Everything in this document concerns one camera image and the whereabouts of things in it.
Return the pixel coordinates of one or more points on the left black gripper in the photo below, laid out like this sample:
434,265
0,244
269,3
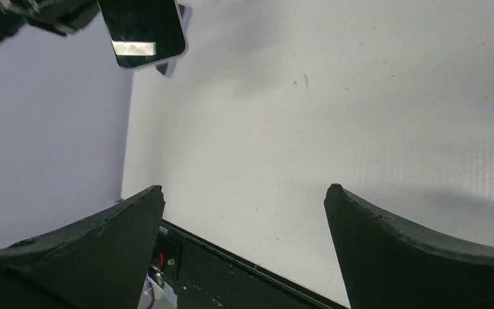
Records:
55,16

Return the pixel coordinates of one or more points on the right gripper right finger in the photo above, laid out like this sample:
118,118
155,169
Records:
388,261

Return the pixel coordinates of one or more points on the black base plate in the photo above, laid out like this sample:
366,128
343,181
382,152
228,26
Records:
192,272

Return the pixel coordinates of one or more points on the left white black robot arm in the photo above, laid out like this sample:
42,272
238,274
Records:
10,24

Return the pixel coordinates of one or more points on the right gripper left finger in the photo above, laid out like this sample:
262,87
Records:
97,262

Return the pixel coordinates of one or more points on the purple-edged black smartphone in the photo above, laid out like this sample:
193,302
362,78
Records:
171,41

